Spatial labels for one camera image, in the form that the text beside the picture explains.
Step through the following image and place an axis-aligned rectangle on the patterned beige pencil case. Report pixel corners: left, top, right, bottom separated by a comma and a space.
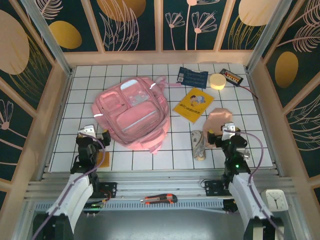
191, 129, 207, 162

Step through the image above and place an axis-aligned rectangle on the peach fabric pouch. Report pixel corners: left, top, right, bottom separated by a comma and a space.
201, 107, 234, 149

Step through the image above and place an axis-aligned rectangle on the orange leather card wallet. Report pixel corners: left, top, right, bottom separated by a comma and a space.
97, 151, 111, 170

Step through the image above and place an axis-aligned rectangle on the yellow paperback book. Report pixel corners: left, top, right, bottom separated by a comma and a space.
172, 87, 215, 124

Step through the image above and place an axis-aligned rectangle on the pink school backpack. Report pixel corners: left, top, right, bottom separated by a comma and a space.
90, 75, 181, 155

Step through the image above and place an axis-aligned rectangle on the cream round foam block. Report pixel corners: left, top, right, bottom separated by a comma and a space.
209, 73, 226, 91

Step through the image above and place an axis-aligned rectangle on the dark blue booklet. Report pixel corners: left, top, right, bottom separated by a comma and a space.
177, 66, 209, 90

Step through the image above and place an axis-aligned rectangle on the black battery charger box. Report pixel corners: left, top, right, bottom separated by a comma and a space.
219, 68, 245, 87

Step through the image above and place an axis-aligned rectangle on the white square desk clock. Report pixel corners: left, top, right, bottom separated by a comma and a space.
261, 189, 289, 213

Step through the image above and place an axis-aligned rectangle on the orange black utility knife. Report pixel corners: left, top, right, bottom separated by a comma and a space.
139, 193, 178, 206

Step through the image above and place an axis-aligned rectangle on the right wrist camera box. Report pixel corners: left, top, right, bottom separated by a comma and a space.
221, 122, 238, 141

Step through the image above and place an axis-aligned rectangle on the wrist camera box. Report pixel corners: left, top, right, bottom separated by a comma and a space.
221, 122, 238, 141
78, 124, 97, 138

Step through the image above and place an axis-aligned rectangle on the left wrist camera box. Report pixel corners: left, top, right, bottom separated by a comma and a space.
78, 124, 97, 138

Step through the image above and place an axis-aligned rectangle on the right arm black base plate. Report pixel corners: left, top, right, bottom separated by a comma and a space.
204, 179, 232, 197

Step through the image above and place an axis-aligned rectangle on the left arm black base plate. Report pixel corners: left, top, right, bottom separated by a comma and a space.
96, 181, 118, 200

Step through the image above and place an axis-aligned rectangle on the thin red wire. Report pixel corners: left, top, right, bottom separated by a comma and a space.
237, 83, 260, 100

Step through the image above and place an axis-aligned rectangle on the aluminium rail frame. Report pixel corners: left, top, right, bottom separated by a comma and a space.
23, 169, 296, 200

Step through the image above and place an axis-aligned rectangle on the grey slotted cable duct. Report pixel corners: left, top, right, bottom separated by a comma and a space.
34, 198, 226, 214

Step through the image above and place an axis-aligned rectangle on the aluminium frame post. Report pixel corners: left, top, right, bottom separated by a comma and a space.
21, 0, 74, 76
246, 0, 293, 73

